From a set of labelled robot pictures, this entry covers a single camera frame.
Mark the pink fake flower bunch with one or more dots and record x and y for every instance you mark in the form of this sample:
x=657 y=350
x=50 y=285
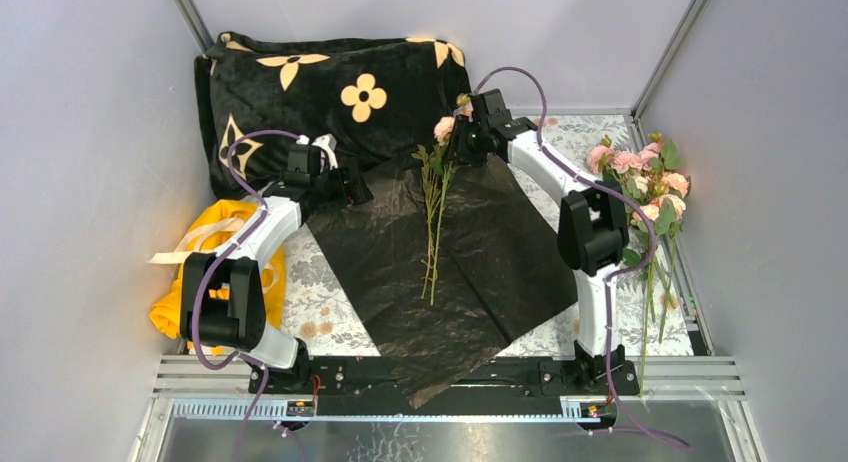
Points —
x=651 y=178

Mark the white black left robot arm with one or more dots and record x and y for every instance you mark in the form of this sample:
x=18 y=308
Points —
x=222 y=300

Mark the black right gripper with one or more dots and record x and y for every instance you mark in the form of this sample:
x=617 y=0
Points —
x=458 y=150

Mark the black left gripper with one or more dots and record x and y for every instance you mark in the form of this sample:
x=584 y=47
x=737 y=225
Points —
x=349 y=194

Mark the black wrapping paper sheet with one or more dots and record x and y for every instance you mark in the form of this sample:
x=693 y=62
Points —
x=439 y=296

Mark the pink fake rose stem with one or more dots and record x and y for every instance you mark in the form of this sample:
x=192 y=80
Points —
x=445 y=126

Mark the black blanket with beige flowers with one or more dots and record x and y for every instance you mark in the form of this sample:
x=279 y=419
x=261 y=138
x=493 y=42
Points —
x=379 y=98

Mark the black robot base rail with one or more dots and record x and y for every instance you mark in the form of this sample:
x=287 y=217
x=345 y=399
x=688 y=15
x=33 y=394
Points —
x=372 y=386

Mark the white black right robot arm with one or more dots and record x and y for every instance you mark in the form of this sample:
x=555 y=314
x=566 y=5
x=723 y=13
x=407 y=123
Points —
x=592 y=229

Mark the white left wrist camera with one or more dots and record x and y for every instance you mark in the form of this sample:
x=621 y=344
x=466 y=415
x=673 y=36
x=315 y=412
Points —
x=326 y=145

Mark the green leafy fake sprig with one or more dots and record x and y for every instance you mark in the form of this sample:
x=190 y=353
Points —
x=436 y=175

